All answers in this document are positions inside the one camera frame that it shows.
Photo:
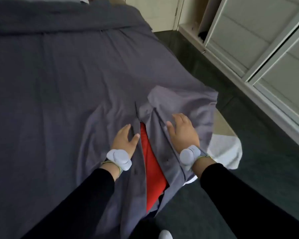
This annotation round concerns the person's right hand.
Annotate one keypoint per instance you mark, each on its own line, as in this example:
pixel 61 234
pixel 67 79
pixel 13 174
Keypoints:
pixel 185 134

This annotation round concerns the person's left hand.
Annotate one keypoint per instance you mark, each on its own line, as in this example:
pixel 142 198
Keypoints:
pixel 123 141

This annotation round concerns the red duvet insert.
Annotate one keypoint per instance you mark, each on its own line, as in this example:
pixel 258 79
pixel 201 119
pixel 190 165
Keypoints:
pixel 152 171

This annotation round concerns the gray duvet cover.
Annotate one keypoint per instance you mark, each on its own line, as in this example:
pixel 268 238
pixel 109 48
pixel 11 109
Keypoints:
pixel 52 97

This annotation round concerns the person's left forearm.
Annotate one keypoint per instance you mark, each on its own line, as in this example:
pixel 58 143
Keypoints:
pixel 77 209

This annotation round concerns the person's right forearm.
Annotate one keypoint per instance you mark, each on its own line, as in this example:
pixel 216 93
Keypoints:
pixel 239 201

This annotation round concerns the white patterned bed sheet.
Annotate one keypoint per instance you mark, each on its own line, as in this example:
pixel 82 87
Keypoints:
pixel 224 149

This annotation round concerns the person's white right shoe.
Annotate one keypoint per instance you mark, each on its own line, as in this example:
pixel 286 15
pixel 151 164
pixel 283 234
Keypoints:
pixel 165 235

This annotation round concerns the cream wardrobe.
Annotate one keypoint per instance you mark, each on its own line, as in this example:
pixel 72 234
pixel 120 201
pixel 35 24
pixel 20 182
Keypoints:
pixel 214 54

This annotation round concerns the dark item in wardrobe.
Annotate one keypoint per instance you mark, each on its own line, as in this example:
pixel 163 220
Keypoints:
pixel 203 36

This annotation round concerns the cream panelled sliding door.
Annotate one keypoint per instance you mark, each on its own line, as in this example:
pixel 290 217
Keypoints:
pixel 239 29
pixel 289 79

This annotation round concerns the cream room door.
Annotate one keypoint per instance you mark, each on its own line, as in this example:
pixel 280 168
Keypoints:
pixel 154 12

